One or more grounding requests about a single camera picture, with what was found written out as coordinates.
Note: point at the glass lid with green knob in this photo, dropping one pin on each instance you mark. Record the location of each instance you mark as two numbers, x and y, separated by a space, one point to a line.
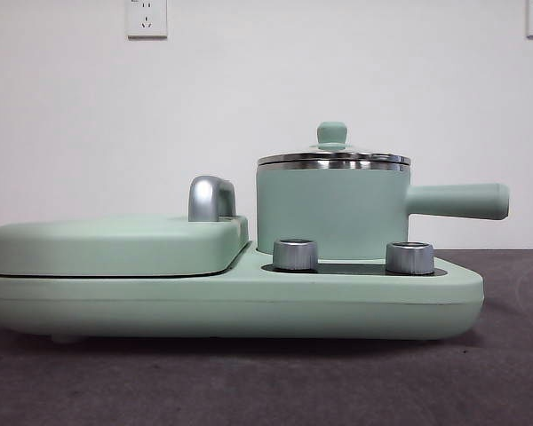
331 133

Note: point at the silver control knob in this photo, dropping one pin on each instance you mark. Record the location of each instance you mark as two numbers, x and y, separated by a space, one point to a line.
409 258
295 255

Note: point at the black control panel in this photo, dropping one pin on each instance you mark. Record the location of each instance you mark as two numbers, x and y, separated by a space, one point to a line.
351 268

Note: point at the mint green breakfast machine base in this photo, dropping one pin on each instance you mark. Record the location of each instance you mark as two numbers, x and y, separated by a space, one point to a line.
382 302

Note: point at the mint green griddle cover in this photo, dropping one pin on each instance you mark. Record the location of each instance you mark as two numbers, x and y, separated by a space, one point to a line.
106 248

